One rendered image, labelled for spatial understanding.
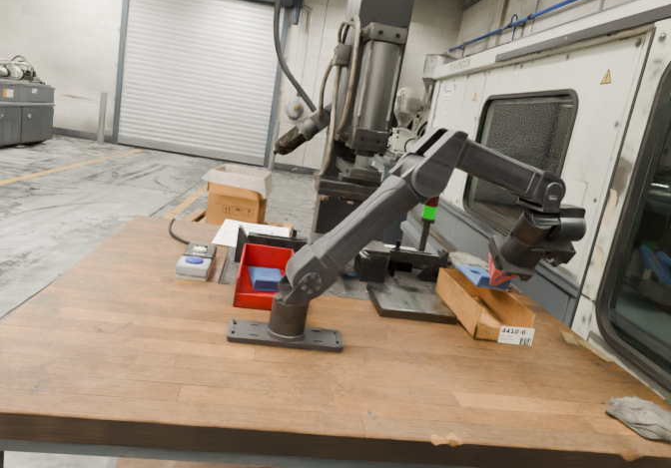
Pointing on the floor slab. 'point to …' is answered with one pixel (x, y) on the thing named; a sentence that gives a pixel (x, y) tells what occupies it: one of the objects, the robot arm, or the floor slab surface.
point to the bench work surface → (291, 379)
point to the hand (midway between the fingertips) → (493, 281)
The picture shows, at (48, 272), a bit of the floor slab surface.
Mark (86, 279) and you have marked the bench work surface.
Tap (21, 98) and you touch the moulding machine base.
